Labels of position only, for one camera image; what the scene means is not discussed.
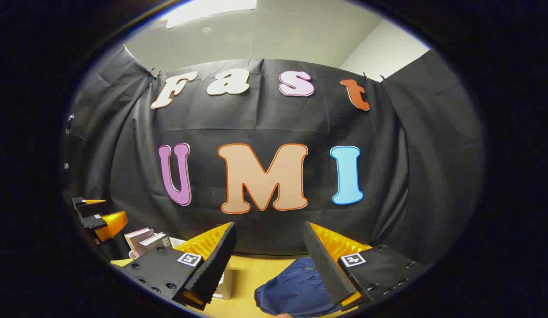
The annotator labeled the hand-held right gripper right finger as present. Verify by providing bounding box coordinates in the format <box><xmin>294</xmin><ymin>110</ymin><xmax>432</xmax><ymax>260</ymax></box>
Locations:
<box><xmin>303</xmin><ymin>222</ymin><xmax>429</xmax><ymax>312</ymax></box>

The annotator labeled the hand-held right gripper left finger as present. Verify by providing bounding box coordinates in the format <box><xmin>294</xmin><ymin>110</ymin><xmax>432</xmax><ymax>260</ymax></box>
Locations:
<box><xmin>119</xmin><ymin>222</ymin><xmax>238</xmax><ymax>310</ymax></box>

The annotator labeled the white bookshelf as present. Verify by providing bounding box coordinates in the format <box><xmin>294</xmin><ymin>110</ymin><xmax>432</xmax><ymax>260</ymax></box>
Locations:
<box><xmin>129</xmin><ymin>238</ymin><xmax>232</xmax><ymax>301</ymax></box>

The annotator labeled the pink book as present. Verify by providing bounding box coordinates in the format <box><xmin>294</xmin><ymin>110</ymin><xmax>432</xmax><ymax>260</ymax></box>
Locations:
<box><xmin>125</xmin><ymin>228</ymin><xmax>155</xmax><ymax>257</ymax></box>

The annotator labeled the blue schoolbag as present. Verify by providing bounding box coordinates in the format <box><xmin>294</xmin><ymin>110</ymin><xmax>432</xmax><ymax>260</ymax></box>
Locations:
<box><xmin>255</xmin><ymin>257</ymin><xmax>345</xmax><ymax>318</ymax></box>

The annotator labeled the dark book with face cover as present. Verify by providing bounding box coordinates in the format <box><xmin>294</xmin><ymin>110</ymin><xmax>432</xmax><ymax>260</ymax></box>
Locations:
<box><xmin>139</xmin><ymin>233</ymin><xmax>171</xmax><ymax>255</ymax></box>

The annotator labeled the black backdrop cloth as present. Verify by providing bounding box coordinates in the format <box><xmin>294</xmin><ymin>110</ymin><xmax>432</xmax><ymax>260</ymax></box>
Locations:
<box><xmin>62</xmin><ymin>44</ymin><xmax>484</xmax><ymax>265</ymax></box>

